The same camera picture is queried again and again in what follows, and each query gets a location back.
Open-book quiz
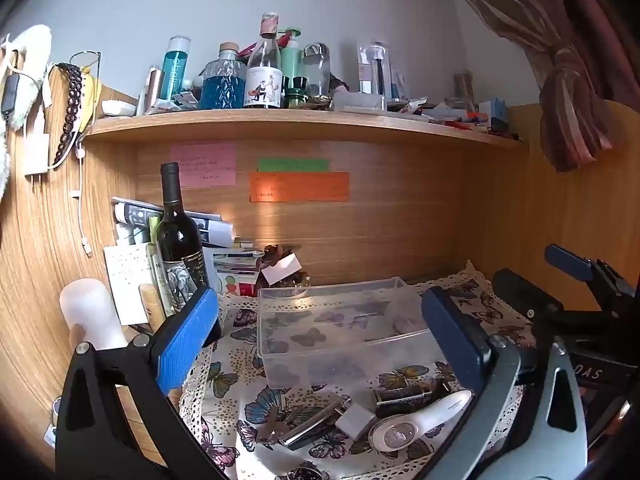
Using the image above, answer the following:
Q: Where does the dark wine bottle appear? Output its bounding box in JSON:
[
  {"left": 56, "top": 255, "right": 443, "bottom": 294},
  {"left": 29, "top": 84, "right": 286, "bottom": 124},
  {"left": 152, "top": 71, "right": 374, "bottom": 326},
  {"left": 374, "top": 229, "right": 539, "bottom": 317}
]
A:
[{"left": 155, "top": 162, "right": 211, "bottom": 313}]

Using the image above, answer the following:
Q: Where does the butterfly print lace tablecloth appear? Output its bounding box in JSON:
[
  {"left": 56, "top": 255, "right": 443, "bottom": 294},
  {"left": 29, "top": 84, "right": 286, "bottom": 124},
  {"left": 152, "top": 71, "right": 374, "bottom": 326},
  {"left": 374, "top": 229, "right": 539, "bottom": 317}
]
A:
[{"left": 177, "top": 260, "right": 538, "bottom": 480}]

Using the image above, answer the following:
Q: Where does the clear plastic container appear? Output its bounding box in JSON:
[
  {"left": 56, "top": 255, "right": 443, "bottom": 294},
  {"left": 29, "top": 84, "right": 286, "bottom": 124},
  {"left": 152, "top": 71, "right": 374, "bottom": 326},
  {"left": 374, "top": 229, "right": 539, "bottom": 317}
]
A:
[{"left": 256, "top": 276, "right": 452, "bottom": 390}]

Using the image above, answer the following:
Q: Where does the grey flat box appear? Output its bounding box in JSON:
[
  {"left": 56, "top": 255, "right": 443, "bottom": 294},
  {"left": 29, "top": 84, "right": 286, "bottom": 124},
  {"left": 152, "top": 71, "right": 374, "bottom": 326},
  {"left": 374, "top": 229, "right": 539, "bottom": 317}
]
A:
[{"left": 332, "top": 91, "right": 387, "bottom": 112}]

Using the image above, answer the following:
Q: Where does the teal plastic bottle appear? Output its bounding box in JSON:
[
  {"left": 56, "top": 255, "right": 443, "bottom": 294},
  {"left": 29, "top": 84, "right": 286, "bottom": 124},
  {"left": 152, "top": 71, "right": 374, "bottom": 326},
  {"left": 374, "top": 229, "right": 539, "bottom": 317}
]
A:
[{"left": 161, "top": 35, "right": 192, "bottom": 102}]

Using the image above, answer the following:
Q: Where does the brown dried flower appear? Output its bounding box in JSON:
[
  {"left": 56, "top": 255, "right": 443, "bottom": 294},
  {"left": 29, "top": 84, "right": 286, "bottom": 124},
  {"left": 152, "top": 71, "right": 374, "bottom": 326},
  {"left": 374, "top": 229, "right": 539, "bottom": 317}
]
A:
[{"left": 259, "top": 243, "right": 311, "bottom": 287}]

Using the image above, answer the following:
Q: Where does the brown striped curtain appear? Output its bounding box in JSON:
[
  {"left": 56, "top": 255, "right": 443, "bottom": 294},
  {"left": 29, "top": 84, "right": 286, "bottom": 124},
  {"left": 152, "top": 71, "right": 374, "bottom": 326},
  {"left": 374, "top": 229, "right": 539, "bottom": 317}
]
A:
[{"left": 442, "top": 0, "right": 640, "bottom": 174}]

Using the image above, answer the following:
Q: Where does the black beaded bracelet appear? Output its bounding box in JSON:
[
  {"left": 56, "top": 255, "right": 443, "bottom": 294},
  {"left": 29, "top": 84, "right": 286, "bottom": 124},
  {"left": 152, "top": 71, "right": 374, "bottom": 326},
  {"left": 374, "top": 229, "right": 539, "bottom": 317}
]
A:
[{"left": 56, "top": 62, "right": 84, "bottom": 159}]

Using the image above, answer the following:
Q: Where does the clear packaged brush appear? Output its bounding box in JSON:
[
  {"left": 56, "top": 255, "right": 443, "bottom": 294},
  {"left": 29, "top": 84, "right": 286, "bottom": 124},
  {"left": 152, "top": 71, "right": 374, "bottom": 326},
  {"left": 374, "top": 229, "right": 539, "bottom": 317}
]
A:
[{"left": 356, "top": 41, "right": 392, "bottom": 97}]

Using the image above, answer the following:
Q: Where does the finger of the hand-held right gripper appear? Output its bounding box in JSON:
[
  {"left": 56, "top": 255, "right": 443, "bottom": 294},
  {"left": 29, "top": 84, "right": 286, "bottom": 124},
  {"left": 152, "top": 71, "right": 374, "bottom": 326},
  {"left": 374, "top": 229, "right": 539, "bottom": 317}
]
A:
[
  {"left": 492, "top": 268, "right": 565, "bottom": 346},
  {"left": 544, "top": 244, "right": 640, "bottom": 306}
]

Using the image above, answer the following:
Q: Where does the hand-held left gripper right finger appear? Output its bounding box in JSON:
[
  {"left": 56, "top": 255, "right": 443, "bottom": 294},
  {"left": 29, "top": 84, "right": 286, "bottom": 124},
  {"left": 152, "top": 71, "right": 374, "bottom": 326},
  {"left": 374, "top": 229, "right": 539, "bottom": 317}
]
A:
[{"left": 420, "top": 287, "right": 588, "bottom": 480}]

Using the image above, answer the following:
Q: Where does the wooden shelf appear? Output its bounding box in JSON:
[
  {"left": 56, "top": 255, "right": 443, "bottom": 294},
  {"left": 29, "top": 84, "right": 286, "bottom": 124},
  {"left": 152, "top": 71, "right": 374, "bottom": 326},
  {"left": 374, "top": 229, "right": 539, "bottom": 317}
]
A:
[{"left": 81, "top": 108, "right": 531, "bottom": 151}]

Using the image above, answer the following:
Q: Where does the orange sticky note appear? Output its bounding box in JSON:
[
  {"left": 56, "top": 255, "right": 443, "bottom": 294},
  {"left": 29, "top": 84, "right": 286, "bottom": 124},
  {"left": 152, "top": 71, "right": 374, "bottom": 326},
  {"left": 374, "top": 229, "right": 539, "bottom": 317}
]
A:
[{"left": 249, "top": 171, "right": 350, "bottom": 203}]

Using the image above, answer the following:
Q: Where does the white paper tag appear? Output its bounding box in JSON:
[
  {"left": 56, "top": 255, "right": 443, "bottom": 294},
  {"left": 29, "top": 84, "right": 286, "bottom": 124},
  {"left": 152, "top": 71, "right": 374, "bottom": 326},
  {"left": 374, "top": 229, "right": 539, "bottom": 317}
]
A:
[{"left": 260, "top": 254, "right": 303, "bottom": 285}]

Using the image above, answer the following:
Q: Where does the white handheld massager device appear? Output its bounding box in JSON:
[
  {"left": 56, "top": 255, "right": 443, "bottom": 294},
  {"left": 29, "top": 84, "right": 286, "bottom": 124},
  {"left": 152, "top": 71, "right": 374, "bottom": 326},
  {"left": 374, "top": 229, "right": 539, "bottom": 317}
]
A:
[{"left": 367, "top": 389, "right": 474, "bottom": 454}]

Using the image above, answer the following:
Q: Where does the clear glass jar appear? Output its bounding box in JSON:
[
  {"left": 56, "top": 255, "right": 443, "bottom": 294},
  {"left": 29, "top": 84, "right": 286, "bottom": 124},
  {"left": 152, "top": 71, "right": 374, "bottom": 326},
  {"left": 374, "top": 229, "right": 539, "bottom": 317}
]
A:
[{"left": 301, "top": 42, "right": 332, "bottom": 99}]

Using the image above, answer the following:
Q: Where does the white plastic cylinder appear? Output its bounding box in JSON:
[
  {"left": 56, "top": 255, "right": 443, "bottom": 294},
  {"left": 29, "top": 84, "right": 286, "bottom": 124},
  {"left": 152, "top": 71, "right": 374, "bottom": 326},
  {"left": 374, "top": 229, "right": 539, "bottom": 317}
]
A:
[{"left": 59, "top": 278, "right": 129, "bottom": 352}]

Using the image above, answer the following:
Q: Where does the small green ink bottle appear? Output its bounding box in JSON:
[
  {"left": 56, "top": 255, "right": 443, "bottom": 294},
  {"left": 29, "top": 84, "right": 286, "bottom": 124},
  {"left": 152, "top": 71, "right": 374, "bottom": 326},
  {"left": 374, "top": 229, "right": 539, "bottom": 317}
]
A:
[{"left": 285, "top": 75, "right": 309, "bottom": 110}]

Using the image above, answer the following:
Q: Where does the white fluffy cloth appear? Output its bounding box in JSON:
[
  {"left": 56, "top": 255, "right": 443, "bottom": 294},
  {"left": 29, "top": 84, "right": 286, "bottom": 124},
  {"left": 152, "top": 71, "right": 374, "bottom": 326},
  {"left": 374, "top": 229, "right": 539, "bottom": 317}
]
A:
[{"left": 0, "top": 24, "right": 54, "bottom": 201}]

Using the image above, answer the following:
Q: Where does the white dotted paper card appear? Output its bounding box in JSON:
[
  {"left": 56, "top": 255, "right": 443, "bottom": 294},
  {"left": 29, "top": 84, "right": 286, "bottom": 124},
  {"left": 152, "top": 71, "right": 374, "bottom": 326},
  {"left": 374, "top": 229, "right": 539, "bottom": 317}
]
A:
[{"left": 103, "top": 244, "right": 153, "bottom": 327}]

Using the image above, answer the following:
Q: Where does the stack of small books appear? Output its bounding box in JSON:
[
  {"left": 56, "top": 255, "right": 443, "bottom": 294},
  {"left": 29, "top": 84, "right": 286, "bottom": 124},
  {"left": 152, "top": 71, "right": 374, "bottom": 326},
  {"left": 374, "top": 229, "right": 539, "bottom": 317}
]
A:
[{"left": 213, "top": 238, "right": 264, "bottom": 298}]

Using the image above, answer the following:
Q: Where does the clear labelled glass bottle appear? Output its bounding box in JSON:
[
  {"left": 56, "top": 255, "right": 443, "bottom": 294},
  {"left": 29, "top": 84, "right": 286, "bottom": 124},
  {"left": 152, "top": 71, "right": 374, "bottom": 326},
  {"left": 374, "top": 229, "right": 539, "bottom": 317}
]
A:
[{"left": 243, "top": 12, "right": 284, "bottom": 110}]

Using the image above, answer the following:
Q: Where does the silver metal lighter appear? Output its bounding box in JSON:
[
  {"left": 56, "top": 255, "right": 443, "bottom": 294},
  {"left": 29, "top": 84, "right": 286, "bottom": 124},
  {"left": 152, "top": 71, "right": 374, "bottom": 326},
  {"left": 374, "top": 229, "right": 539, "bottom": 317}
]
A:
[{"left": 277, "top": 394, "right": 352, "bottom": 451}]

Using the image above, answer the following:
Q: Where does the black lipstick tube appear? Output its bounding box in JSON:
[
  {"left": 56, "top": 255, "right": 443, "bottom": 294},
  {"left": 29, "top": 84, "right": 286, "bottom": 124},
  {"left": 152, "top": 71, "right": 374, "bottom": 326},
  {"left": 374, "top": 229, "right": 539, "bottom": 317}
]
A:
[{"left": 373, "top": 381, "right": 452, "bottom": 409}]

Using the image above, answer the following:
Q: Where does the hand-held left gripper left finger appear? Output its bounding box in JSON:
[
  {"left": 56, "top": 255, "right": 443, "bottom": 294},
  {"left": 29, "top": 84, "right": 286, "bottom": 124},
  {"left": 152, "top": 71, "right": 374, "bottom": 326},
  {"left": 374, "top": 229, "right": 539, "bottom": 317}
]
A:
[{"left": 54, "top": 287, "right": 236, "bottom": 480}]

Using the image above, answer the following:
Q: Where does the copper tube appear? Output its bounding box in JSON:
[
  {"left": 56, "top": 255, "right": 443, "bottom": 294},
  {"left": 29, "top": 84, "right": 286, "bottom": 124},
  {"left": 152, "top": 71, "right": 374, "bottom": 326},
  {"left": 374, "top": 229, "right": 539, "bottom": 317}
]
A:
[{"left": 145, "top": 67, "right": 166, "bottom": 113}]

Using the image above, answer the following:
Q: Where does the green sticky note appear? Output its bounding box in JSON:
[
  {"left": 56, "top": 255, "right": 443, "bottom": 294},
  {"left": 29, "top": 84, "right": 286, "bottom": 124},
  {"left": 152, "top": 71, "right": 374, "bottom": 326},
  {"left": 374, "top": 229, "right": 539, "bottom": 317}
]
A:
[{"left": 257, "top": 158, "right": 331, "bottom": 173}]

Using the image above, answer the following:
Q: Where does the pink sticky note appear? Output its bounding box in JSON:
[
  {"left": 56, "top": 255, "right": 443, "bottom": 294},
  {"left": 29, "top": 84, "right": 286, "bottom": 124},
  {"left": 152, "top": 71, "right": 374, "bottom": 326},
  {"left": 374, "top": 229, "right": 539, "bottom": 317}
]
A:
[{"left": 169, "top": 143, "right": 237, "bottom": 189}]

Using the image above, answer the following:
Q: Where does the white charging cable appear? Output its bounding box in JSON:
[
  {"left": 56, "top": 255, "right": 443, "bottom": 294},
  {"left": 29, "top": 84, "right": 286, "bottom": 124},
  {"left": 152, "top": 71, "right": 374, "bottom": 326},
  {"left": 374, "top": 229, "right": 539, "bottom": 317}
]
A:
[{"left": 24, "top": 50, "right": 96, "bottom": 259}]

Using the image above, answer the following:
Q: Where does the rolled magazine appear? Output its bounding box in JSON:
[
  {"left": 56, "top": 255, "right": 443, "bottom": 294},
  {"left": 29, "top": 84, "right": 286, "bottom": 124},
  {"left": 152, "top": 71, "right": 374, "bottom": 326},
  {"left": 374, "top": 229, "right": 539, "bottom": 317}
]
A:
[{"left": 110, "top": 196, "right": 236, "bottom": 249}]

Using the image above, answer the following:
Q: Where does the pale green bottle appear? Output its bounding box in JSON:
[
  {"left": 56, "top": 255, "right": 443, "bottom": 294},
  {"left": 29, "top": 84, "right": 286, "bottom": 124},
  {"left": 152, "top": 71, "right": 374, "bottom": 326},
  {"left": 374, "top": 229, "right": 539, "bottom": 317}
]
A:
[{"left": 279, "top": 27, "right": 304, "bottom": 92}]

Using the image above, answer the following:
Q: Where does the blue small box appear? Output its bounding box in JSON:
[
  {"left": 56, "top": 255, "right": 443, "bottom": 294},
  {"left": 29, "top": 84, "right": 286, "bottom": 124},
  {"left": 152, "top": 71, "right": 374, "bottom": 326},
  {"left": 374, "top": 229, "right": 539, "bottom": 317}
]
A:
[{"left": 489, "top": 98, "right": 509, "bottom": 132}]

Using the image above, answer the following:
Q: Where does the glass bottle with blue liquid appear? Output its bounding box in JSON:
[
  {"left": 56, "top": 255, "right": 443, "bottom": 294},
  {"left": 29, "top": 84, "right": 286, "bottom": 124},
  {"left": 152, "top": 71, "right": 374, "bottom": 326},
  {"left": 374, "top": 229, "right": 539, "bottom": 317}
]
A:
[{"left": 199, "top": 42, "right": 247, "bottom": 110}]

